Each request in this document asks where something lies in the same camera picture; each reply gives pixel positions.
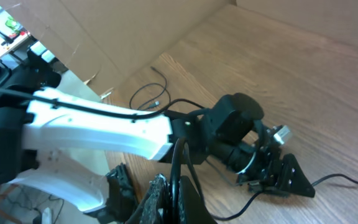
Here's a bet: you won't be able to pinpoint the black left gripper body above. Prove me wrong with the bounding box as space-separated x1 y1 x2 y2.
236 138 286 195

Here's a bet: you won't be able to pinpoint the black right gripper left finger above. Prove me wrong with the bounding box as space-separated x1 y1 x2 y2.
126 174 168 224

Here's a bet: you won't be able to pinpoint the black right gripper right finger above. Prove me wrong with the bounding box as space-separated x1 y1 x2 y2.
178 175 216 224

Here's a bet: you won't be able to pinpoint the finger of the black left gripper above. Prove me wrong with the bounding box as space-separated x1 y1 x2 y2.
275 154 315 198

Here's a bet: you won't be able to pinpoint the black micro USB cable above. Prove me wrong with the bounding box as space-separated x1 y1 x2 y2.
209 136 358 222

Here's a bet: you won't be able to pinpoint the black USB-A cable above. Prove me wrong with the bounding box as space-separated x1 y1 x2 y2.
129 65 172 111

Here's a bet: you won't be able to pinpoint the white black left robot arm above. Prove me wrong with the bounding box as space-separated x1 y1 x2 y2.
0 67 315 223

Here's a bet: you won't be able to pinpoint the cardboard left side panel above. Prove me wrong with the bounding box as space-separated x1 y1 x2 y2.
0 0 237 95

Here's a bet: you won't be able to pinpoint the background room clutter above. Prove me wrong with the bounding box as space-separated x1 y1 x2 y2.
0 0 68 88

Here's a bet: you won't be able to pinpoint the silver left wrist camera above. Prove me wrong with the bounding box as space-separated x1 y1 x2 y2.
272 125 292 146

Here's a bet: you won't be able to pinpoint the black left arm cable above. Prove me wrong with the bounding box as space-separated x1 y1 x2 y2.
0 85 206 121

